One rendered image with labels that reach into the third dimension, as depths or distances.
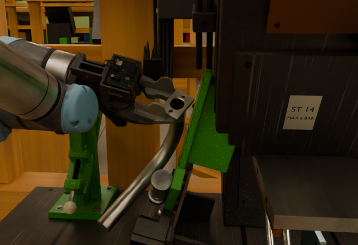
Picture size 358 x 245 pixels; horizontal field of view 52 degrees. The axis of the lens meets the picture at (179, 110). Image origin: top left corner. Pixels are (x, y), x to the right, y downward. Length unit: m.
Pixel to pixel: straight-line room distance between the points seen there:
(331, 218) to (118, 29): 0.69
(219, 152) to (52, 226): 0.45
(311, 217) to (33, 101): 0.38
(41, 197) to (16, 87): 0.58
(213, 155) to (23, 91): 0.31
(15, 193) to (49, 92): 0.64
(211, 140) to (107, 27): 0.48
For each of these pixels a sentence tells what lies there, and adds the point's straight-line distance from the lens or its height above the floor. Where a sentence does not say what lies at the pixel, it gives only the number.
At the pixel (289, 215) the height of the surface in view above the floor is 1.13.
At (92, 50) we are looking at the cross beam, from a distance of 1.09.
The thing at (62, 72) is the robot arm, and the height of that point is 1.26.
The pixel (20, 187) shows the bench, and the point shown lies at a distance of 1.17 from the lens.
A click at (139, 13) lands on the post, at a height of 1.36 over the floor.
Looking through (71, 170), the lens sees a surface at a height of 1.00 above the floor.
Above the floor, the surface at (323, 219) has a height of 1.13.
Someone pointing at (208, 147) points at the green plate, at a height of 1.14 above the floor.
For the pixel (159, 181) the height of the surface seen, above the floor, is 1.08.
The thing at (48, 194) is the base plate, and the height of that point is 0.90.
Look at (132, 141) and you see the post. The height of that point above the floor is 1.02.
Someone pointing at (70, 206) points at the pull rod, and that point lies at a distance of 0.86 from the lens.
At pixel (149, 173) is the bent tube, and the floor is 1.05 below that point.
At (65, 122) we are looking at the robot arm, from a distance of 0.56.
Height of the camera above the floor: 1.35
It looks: 14 degrees down
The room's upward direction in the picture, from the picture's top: straight up
